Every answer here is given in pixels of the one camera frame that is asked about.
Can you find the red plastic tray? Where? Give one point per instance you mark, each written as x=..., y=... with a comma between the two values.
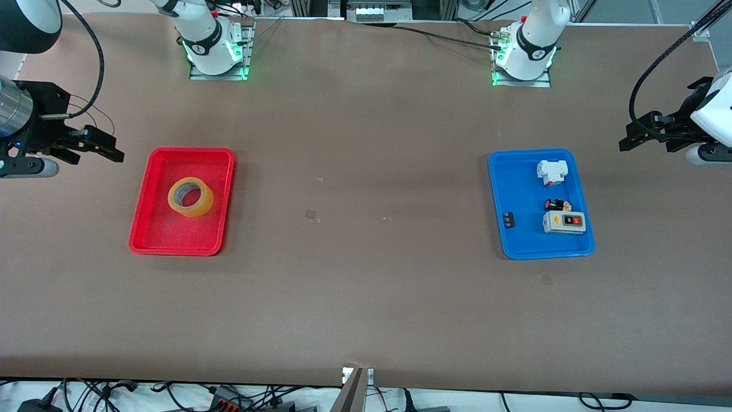
x=154, y=229

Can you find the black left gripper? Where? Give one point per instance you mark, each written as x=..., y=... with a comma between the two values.
x=678, y=122

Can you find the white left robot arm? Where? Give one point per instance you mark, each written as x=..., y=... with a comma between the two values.
x=532, y=54

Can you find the grey switch box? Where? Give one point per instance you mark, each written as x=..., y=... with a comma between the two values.
x=563, y=222

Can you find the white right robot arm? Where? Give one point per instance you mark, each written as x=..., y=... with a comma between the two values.
x=206, y=51

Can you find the white circuit breaker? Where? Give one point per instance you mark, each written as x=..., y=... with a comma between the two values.
x=552, y=171

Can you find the black power adapter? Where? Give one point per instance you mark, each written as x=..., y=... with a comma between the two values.
x=40, y=403

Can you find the black red push button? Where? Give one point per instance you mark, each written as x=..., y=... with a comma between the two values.
x=556, y=204

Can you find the small black component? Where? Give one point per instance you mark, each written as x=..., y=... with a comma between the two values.
x=508, y=220

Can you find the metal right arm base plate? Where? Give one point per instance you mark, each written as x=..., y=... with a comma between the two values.
x=197, y=75

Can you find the blue plastic tray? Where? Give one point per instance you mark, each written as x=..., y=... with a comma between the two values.
x=529, y=229

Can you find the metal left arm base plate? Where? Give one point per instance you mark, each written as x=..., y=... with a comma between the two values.
x=543, y=83

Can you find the aluminium frame rack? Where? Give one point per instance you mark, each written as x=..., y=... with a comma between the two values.
x=434, y=8

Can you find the yellow tape roll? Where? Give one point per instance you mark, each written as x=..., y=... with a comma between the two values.
x=200, y=207

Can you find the orange black connector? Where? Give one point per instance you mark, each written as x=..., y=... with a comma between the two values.
x=229, y=399

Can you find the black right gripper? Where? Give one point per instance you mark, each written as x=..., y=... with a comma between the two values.
x=44, y=103

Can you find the metal table corner bracket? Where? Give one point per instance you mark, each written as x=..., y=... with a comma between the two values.
x=700, y=31

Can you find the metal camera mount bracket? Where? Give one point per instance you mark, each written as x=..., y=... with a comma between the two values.
x=354, y=395

